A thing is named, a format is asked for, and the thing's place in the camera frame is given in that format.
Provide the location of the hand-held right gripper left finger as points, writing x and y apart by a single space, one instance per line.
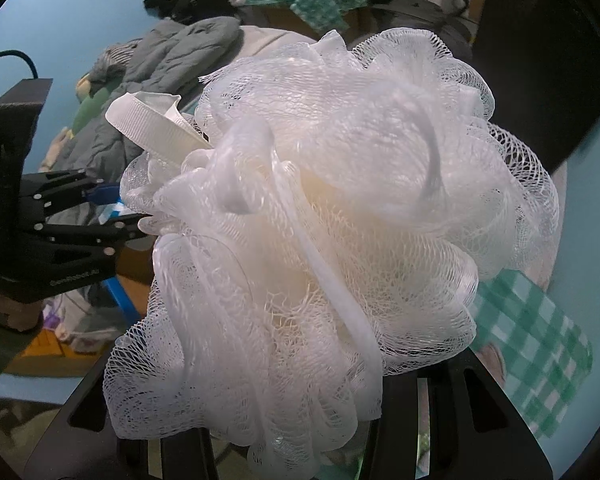
90 442

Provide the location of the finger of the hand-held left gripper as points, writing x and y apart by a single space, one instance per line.
102 192
130 227

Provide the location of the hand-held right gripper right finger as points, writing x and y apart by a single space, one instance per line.
480 435

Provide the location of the white mesh bath loofah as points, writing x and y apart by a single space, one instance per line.
330 210

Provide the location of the light green soft toy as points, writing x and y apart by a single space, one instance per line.
92 107

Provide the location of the person's left hand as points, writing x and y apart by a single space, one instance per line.
10 312

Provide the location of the green checkered plastic tablecloth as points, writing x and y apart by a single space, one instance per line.
530 340

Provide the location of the grey puffer jacket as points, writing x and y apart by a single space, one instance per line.
180 55

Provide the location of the cardboard box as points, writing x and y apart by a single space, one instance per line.
280 19

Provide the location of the black panel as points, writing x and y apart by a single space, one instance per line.
540 60

